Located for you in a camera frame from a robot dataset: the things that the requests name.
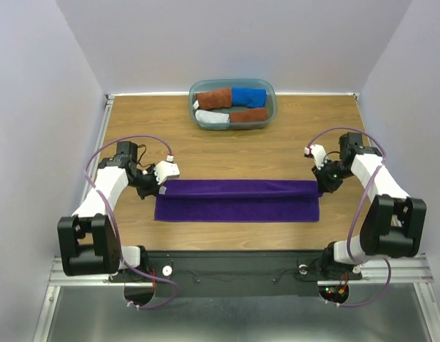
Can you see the white rolled towel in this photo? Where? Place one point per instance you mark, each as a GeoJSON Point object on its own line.
{"type": "Point", "coordinates": [211, 117]}

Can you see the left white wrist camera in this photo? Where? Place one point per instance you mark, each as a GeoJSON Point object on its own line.
{"type": "Point", "coordinates": [166, 170]}

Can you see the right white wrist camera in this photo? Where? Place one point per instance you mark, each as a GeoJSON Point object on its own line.
{"type": "Point", "coordinates": [317, 153]}

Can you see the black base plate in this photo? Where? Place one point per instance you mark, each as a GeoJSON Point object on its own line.
{"type": "Point", "coordinates": [222, 274]}

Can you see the purple towel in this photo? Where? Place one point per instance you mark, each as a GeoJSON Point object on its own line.
{"type": "Point", "coordinates": [242, 201]}

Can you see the aluminium frame rail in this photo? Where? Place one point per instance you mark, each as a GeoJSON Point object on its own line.
{"type": "Point", "coordinates": [194, 234]}

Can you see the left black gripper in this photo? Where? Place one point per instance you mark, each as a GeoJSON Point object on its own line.
{"type": "Point", "coordinates": [154, 188]}

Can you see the upper brown rolled towel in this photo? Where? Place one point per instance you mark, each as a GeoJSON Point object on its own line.
{"type": "Point", "coordinates": [215, 99]}

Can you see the lower brown rolled towel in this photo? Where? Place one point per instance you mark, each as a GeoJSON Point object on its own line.
{"type": "Point", "coordinates": [249, 116]}

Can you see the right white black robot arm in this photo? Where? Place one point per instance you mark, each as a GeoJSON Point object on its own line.
{"type": "Point", "coordinates": [394, 222]}

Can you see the brown rolled towel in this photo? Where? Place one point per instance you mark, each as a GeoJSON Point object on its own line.
{"type": "Point", "coordinates": [215, 99]}
{"type": "Point", "coordinates": [249, 116]}

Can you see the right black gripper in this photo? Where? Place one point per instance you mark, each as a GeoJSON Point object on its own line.
{"type": "Point", "coordinates": [324, 184]}

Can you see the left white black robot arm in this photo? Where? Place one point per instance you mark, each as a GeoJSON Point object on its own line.
{"type": "Point", "coordinates": [88, 243]}

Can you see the teal plastic bin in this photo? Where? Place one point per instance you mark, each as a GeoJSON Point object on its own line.
{"type": "Point", "coordinates": [209, 85]}

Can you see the blue rolled towel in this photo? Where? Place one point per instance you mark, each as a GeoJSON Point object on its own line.
{"type": "Point", "coordinates": [249, 97]}

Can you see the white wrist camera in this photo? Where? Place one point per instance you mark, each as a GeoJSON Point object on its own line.
{"type": "Point", "coordinates": [317, 153]}
{"type": "Point", "coordinates": [166, 170]}

